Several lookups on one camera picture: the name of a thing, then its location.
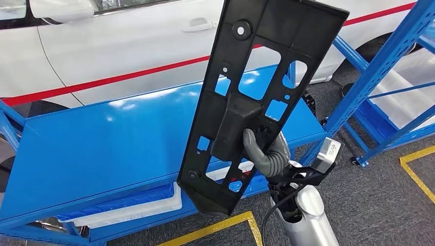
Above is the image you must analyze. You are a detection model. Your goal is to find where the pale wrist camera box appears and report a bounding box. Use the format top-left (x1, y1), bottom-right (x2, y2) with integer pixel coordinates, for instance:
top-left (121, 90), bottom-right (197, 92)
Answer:
top-left (312, 137), bottom-right (342, 173)

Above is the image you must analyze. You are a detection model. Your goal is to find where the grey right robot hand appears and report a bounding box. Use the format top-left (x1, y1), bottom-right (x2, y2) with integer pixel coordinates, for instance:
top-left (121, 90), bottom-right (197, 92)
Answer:
top-left (242, 128), bottom-right (292, 178)

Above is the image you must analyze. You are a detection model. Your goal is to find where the black ribbed plastic object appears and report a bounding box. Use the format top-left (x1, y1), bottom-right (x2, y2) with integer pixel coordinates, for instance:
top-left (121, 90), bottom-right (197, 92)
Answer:
top-left (302, 91), bottom-right (317, 118)

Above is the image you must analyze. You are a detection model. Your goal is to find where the blue metal shelf rack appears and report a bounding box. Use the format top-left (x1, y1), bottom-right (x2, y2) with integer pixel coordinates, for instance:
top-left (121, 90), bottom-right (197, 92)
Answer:
top-left (0, 0), bottom-right (435, 246)
top-left (341, 30), bottom-right (435, 168)

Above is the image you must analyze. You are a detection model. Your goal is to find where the black plastic plate frame part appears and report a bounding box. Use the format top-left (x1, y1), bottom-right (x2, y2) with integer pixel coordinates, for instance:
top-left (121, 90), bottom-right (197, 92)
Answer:
top-left (176, 0), bottom-right (350, 217)

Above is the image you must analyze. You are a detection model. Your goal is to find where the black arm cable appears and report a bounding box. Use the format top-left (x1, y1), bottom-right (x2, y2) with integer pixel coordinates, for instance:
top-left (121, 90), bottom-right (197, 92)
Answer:
top-left (261, 184), bottom-right (307, 246)

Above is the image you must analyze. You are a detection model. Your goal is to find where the black round stanchion base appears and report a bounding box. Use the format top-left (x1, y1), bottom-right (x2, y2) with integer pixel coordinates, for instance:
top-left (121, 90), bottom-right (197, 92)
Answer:
top-left (341, 83), bottom-right (356, 99)

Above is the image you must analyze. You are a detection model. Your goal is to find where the large translucent white bin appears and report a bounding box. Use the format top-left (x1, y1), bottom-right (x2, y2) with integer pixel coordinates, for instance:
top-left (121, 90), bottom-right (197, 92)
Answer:
top-left (368, 47), bottom-right (435, 130)

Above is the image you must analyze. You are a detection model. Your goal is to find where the red barrier belt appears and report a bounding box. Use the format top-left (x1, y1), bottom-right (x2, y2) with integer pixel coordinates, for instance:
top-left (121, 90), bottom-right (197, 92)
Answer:
top-left (2, 2), bottom-right (417, 108)

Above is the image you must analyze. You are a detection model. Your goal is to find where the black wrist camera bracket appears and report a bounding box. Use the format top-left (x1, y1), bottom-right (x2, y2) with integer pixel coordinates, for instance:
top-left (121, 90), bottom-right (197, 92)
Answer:
top-left (268, 162), bottom-right (337, 191)

